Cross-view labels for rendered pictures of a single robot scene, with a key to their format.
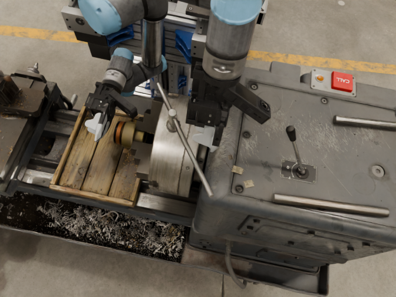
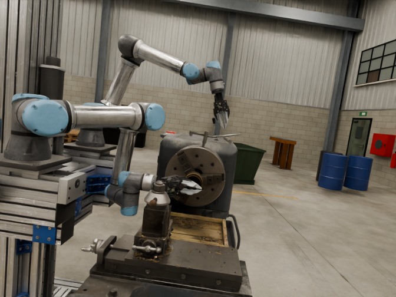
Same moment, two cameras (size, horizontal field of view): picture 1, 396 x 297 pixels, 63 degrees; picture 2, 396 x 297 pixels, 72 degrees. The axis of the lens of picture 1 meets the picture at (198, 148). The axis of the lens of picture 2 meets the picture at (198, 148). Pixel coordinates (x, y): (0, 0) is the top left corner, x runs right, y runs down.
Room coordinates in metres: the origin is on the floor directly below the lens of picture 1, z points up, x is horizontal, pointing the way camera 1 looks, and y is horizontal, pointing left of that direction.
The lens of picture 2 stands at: (0.46, 1.50, 1.39)
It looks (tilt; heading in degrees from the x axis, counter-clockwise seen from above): 7 degrees down; 270
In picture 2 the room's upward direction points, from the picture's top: 7 degrees clockwise
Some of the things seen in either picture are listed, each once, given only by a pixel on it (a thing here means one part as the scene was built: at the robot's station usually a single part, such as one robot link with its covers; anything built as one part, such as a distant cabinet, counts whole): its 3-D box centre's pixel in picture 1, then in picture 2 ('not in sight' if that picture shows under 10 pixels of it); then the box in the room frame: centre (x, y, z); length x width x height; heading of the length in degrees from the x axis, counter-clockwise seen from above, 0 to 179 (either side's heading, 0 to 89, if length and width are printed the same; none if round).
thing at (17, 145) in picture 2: not in sight; (29, 144); (1.08, 0.50, 1.21); 0.15 x 0.15 x 0.10
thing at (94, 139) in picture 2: not in sight; (91, 135); (1.05, 0.00, 1.21); 0.15 x 0.15 x 0.10
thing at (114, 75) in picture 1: (113, 81); (149, 182); (0.65, 0.32, 1.08); 0.08 x 0.05 x 0.08; 87
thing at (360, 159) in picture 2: not in sight; (357, 172); (-4.01, -5.88, 0.44); 0.59 x 0.59 x 0.88
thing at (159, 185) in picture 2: not in sight; (158, 186); (0.56, 0.70, 1.17); 0.04 x 0.04 x 0.03
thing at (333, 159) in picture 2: not in sight; (332, 171); (-3.13, -5.51, 0.44); 0.59 x 0.59 x 0.88
